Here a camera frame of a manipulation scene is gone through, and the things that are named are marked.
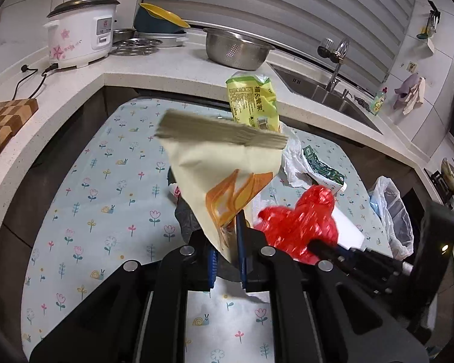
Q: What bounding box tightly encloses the steel colander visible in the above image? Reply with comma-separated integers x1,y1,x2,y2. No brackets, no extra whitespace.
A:
203,28,276,72

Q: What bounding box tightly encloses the checkered wooden cutting board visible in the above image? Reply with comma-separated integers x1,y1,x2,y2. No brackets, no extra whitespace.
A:
0,99,39,176

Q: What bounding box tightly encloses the dark grey plastic bag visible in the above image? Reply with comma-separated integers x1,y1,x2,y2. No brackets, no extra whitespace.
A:
175,196,206,243

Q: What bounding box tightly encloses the dark blue basin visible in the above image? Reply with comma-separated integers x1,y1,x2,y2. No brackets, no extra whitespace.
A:
133,8,188,34

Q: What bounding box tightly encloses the shallow steel pan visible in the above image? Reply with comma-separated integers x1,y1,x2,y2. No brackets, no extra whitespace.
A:
134,30,189,48

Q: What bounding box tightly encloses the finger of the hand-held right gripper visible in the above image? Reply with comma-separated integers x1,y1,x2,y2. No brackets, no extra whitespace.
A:
338,258,400,296
308,239,415,273

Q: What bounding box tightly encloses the white plastic bag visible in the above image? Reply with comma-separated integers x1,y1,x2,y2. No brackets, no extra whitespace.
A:
281,129,314,189

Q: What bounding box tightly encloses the green yellow snack bag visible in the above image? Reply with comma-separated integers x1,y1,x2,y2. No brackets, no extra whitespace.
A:
226,71,281,133

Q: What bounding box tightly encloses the light blue cloth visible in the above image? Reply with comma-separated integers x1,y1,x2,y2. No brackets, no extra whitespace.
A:
370,193,387,217

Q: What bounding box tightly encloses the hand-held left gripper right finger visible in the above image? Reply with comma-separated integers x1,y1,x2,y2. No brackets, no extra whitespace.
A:
236,214,429,363

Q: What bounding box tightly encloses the beige orange paper bag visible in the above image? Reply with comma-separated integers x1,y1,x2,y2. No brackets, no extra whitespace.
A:
155,109,289,273

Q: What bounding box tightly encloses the small steel pot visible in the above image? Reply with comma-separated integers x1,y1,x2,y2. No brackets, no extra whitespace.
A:
113,28,137,44

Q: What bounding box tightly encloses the grey window blind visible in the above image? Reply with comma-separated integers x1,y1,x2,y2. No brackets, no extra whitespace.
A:
142,0,419,97

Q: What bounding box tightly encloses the black power cable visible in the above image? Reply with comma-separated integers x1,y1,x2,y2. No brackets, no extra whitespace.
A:
14,62,59,100

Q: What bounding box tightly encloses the waste bin with plastic liner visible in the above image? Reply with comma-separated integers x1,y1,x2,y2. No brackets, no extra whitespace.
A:
368,176,415,261

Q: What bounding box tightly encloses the round steel steamer rack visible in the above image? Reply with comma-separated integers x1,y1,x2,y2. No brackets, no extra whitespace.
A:
110,38,163,57

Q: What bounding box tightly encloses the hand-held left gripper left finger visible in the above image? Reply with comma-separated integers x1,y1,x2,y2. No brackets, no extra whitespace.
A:
29,245,217,363

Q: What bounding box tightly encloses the yellow and blue basin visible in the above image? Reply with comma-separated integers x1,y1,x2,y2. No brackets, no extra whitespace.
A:
139,3,190,29

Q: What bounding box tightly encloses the white floral rice cooker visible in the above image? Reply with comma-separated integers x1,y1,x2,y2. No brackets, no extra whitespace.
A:
43,0,121,69

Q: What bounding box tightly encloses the floral tablecloth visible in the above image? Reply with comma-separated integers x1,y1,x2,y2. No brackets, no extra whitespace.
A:
21,97,394,363

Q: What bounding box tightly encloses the red plastic bag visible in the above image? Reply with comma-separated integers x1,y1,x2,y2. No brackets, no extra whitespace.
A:
254,186,340,263

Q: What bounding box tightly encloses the green white milk carton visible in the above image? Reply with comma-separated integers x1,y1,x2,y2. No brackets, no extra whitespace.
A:
302,146,348,197

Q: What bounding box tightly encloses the green dish soap bottle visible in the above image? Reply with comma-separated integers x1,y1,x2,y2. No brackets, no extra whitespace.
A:
371,87,389,116

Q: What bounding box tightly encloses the black gas stove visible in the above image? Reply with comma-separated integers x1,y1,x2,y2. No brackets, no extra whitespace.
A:
424,168,454,212

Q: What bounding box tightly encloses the chrome faucet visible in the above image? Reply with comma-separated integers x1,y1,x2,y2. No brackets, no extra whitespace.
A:
318,38,350,92

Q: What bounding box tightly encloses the hanging kitchen utensil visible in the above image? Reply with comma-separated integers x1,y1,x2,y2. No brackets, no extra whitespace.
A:
417,0,441,54

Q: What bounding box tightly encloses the white sponge block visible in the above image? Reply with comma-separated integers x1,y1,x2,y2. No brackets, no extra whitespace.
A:
333,197,366,251

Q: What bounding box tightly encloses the beige hanging cloth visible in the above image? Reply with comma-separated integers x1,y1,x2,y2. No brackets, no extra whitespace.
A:
401,77,426,116

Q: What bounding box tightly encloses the steel sink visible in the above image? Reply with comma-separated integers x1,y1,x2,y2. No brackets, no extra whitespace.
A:
270,64,383,135

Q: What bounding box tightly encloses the purple hanging cloth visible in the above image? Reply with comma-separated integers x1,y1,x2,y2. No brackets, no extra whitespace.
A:
393,74,420,108

